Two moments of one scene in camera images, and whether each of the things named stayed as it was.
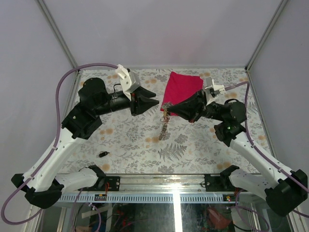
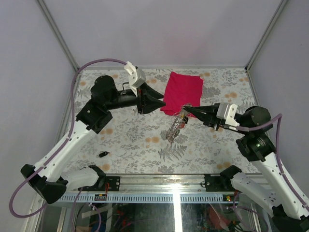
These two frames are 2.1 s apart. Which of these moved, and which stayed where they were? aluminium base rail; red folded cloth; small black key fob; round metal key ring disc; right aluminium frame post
Moved: round metal key ring disc
Stayed: small black key fob; aluminium base rail; right aluminium frame post; red folded cloth
